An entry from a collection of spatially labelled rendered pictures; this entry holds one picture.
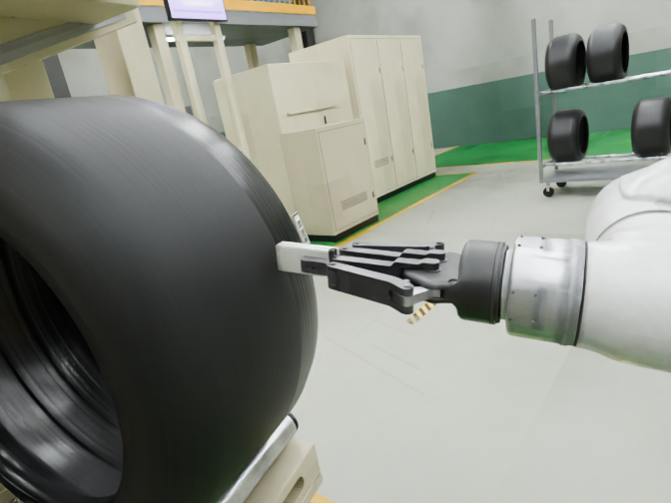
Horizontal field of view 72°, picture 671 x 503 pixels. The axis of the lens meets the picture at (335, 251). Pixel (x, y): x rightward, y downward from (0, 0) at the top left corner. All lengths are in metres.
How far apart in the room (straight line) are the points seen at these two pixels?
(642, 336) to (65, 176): 0.48
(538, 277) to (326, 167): 4.68
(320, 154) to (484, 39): 7.68
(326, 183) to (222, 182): 4.50
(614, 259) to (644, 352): 0.07
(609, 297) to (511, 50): 11.50
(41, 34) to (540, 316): 0.99
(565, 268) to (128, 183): 0.38
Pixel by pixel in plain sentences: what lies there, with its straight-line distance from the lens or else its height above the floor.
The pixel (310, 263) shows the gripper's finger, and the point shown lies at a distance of 0.48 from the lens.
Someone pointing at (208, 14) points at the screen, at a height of 2.38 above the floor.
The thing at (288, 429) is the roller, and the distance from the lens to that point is 0.79.
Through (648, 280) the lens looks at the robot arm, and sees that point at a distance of 0.40.
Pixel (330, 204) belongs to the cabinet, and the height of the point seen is 0.44.
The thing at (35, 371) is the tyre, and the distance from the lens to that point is 0.94.
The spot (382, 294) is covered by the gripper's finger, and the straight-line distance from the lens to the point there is 0.42.
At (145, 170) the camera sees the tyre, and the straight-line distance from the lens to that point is 0.49.
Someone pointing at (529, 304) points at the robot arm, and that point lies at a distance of 0.40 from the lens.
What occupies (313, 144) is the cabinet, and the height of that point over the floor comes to 1.09.
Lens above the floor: 1.37
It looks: 17 degrees down
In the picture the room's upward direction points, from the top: 11 degrees counter-clockwise
